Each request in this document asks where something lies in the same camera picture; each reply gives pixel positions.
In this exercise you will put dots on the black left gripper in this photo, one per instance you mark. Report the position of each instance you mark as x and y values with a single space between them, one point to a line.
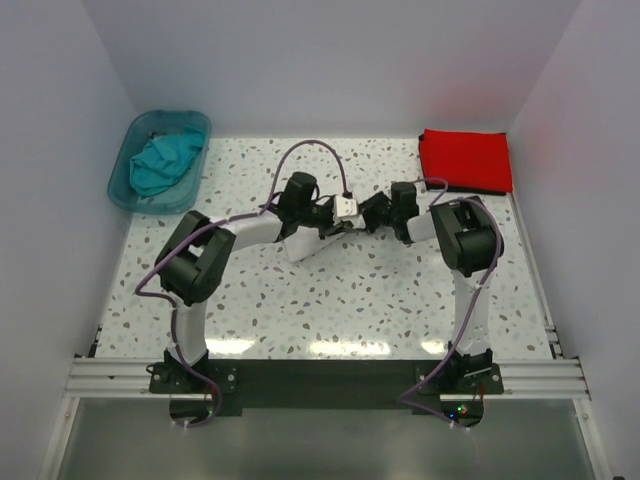
332 227

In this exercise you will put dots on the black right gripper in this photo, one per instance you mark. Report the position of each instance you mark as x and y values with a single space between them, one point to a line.
368 208

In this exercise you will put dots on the white t shirt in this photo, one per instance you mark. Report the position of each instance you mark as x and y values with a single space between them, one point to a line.
301 242

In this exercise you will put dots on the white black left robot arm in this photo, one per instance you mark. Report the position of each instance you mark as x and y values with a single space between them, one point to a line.
192 263

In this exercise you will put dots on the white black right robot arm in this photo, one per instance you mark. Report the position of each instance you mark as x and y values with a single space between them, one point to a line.
470 244

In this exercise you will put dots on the red folded t shirt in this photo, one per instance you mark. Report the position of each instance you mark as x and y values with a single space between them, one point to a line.
468 159

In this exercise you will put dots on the teal crumpled t shirt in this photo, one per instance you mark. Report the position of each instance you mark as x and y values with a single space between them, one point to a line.
164 161

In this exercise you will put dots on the teal plastic bin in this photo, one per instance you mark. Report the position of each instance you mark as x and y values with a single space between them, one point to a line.
180 197

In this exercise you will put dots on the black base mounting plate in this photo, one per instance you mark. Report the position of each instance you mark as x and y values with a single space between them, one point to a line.
215 404

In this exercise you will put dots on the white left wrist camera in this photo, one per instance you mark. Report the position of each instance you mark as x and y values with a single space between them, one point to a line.
344 208

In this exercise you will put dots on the aluminium frame rail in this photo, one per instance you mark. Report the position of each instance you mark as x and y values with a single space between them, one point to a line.
322 379

